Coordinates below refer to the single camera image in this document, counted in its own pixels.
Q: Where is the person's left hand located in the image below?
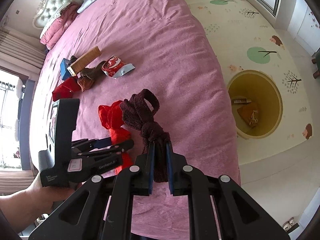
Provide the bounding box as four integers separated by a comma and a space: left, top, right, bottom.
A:
25, 173, 75, 213

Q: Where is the cartoon tree play mat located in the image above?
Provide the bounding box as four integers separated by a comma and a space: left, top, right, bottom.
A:
185, 0, 313, 164

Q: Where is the pink bed sheet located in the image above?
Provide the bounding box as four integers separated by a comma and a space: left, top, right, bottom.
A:
29, 0, 242, 240

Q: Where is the red fabric zipper pouch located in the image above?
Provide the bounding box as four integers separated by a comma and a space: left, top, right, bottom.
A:
98, 100, 135, 176

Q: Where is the dark brown patterned sock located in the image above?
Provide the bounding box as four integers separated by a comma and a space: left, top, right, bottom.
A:
80, 61, 106, 80

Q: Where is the maroon knitted cloth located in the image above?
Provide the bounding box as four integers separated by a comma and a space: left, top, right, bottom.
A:
120, 88, 170, 183

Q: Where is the yellow trash bin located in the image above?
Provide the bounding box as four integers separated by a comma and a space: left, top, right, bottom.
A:
227, 70, 283, 140

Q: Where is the folded pink quilt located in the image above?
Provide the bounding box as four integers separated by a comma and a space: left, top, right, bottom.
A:
40, 2, 80, 50

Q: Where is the gold amber box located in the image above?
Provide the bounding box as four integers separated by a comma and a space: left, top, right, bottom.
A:
231, 98, 252, 105

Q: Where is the blue cardboard box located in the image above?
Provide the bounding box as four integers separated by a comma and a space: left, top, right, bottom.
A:
60, 58, 71, 81

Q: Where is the person's left forearm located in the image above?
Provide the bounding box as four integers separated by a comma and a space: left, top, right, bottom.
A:
1, 189, 54, 233

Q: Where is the long brown cardboard box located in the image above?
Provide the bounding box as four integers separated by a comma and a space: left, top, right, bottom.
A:
67, 46, 101, 76

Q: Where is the red white snack wrapper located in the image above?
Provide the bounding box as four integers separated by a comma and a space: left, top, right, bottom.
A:
101, 55, 135, 79

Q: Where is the orange knitted sock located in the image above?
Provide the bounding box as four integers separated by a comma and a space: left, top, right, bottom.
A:
77, 76, 95, 92

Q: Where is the beige window curtain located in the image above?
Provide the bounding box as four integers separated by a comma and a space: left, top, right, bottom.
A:
1, 27, 46, 81

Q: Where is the mustard yellow knitted cloth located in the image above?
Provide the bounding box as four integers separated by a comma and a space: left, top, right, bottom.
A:
237, 102, 259, 127

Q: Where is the pair of white shoes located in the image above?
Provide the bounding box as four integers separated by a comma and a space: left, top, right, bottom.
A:
282, 217, 299, 232

